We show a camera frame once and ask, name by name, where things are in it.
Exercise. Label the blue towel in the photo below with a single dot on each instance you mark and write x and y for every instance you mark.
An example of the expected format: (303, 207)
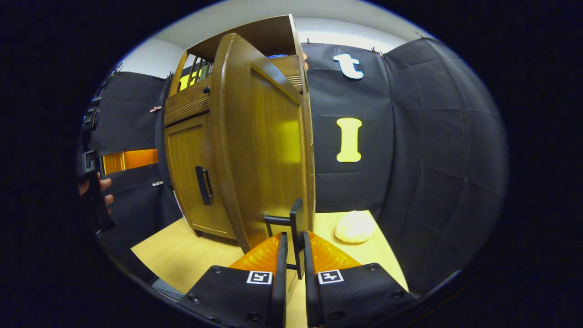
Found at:
(278, 56)

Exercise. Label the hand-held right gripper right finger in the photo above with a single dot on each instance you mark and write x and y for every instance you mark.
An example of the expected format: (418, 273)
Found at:
(311, 291)

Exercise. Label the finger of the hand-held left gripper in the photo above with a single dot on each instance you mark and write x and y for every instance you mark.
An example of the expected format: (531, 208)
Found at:
(132, 160)

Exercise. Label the wooden double-door shoe cabinet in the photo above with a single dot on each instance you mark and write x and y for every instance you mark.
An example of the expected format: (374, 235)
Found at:
(250, 38)

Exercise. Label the white fluffy object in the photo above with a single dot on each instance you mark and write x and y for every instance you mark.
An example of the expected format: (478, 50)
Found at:
(355, 227)

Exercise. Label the wooden cabinet door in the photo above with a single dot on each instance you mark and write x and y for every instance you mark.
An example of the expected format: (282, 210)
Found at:
(264, 150)
(186, 182)

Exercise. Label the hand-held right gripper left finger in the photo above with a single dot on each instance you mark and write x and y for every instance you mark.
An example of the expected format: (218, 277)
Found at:
(278, 291)

